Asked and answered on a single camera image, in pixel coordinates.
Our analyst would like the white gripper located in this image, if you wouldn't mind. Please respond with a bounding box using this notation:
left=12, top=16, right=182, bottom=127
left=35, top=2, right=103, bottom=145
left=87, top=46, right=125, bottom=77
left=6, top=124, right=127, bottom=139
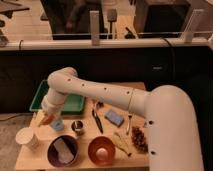
left=40, top=107, right=62, bottom=125

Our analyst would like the red yellow apple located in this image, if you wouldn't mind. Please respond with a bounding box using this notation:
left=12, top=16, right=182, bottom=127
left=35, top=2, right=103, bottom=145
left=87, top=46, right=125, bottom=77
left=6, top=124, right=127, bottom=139
left=43, top=115, right=54, bottom=125

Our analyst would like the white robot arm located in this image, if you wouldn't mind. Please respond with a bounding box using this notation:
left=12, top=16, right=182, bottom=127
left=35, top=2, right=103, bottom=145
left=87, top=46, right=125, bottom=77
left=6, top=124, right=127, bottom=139
left=41, top=67, right=204, bottom=171

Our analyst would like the blue plastic cup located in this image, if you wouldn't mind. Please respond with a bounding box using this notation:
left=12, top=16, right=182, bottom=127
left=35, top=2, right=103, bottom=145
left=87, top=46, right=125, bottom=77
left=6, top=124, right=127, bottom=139
left=50, top=118, right=64, bottom=131

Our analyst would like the small metal cup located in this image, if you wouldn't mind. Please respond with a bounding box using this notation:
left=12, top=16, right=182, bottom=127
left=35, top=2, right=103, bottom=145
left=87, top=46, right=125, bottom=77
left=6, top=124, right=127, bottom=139
left=71, top=120, right=84, bottom=135

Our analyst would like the white paper cup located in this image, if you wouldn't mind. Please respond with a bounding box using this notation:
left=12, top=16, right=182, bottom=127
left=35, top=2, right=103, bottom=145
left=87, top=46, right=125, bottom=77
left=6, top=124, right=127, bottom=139
left=15, top=127, right=38, bottom=149

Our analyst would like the green plastic tray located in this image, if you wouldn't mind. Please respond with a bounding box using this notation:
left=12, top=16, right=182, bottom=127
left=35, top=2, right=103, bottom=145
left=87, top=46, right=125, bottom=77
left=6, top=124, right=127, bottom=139
left=29, top=80, right=85, bottom=115

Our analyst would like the purple bowl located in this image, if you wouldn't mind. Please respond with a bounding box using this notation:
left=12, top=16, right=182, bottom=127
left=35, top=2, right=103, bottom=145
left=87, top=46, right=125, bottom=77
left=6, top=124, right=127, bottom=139
left=47, top=135, right=78, bottom=167

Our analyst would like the grey sponge in bowl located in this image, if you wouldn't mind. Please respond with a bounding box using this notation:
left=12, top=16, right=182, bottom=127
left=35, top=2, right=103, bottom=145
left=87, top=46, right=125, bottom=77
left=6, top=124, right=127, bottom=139
left=54, top=138, right=74, bottom=163

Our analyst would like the wooden table board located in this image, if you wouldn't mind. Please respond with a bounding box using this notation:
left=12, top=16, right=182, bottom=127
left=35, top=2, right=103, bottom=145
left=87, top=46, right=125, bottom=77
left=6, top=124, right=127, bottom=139
left=15, top=98, right=149, bottom=171

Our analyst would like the blue sponge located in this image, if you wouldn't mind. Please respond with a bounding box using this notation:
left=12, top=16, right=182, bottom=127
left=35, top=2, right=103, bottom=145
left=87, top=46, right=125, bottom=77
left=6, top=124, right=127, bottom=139
left=105, top=110, right=124, bottom=127

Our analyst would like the orange bowl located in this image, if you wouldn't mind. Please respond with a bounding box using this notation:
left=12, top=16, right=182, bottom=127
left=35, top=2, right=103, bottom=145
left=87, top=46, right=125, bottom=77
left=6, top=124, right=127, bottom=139
left=88, top=136, right=116, bottom=166

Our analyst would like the metal fork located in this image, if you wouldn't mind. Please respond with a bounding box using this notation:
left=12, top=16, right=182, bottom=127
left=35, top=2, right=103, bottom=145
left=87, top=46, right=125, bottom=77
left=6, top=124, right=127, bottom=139
left=126, top=114, right=133, bottom=135

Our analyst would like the bunch of dark grapes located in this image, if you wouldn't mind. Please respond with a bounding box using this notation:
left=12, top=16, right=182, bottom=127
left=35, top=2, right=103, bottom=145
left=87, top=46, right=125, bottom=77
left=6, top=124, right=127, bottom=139
left=131, top=126, right=148, bottom=153

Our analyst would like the black handled can opener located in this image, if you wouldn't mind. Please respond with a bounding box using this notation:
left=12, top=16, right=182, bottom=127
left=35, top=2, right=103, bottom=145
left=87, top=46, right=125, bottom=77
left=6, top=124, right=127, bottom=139
left=92, top=101, right=103, bottom=134

